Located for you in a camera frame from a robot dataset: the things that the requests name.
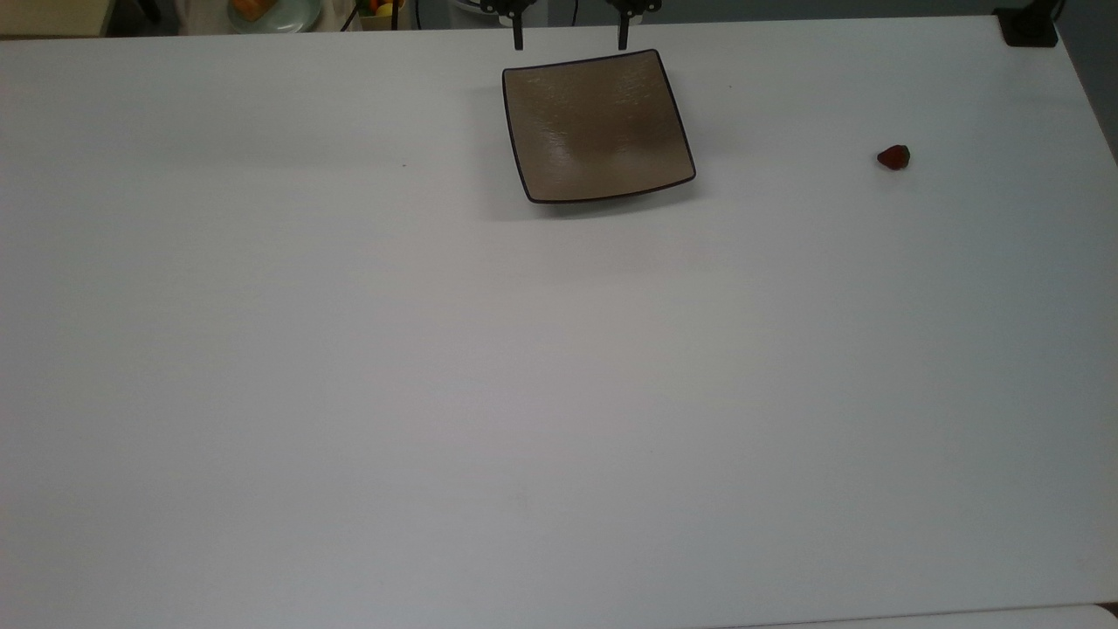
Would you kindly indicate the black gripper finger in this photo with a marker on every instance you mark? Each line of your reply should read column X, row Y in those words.
column 519, row 35
column 624, row 35

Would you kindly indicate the black clamp mount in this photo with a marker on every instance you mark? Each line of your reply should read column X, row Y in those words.
column 1029, row 31

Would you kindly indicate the square brown ceramic plate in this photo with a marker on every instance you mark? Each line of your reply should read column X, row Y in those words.
column 598, row 127

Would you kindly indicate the box with colourful fruit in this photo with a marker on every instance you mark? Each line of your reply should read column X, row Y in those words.
column 383, row 12

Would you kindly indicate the red strawberry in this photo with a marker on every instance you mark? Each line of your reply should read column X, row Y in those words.
column 892, row 158

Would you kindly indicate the pale green bowl with fruit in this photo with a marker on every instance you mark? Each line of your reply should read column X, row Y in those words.
column 297, row 16

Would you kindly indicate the orange food item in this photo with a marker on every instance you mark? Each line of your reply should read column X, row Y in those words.
column 251, row 8

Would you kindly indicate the beige cabinet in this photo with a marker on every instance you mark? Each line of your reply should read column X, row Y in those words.
column 52, row 16

